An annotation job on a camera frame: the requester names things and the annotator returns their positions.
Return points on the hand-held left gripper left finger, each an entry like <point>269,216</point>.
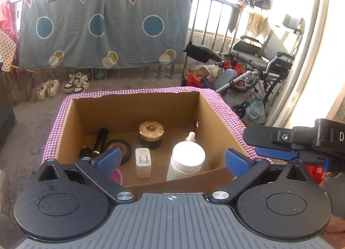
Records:
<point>107,160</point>

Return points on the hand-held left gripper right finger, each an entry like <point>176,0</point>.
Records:
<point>238,161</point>

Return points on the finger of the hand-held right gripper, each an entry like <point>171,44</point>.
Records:
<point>258,134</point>
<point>275,154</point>

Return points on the black cylinder tube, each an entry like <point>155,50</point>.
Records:
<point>101,140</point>

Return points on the black tape roll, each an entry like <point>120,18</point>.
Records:
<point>128,152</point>

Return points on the small black object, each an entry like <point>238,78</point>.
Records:
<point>85,152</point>

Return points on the white charger plug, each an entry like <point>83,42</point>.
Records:
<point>142,168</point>

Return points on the gold lid dark jar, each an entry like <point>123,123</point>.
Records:
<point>151,136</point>

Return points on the white bottle with white cap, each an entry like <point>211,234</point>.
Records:
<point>186,157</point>

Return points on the dropper bottle with green label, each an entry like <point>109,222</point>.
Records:
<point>191,136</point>

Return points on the brown cardboard box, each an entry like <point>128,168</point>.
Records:
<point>134,111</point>

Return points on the translucent plastic bag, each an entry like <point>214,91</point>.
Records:
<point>254,111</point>

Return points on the grey padded cushion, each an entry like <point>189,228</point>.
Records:
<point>225,79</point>

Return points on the red and silver walker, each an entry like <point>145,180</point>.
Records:
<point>231,64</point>

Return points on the black wheelchair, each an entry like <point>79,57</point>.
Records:
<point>250,57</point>

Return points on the brown and white sneaker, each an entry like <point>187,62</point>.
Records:
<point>70,84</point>
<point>83,84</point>

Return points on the red plastic bag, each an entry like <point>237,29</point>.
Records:
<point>194,80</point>

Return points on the black padded cushion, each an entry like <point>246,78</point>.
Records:
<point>199,52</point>

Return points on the blue blanket with shapes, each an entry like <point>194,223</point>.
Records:
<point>107,49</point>

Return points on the beige hanging cloth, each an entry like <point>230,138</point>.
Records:
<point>258,24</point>

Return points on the metal balcony railing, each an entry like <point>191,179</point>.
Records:
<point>207,22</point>

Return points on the white star-dotted cloth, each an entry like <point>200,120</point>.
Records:
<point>6,49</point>

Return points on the pink hanging clothes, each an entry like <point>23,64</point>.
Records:
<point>5,17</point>

